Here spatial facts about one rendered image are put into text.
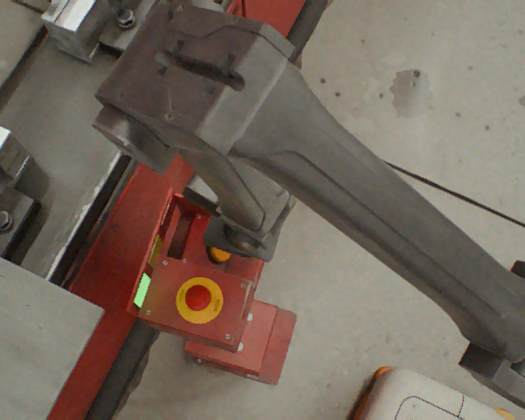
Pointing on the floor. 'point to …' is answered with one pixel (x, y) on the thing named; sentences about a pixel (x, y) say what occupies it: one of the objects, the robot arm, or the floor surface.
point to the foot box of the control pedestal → (253, 355)
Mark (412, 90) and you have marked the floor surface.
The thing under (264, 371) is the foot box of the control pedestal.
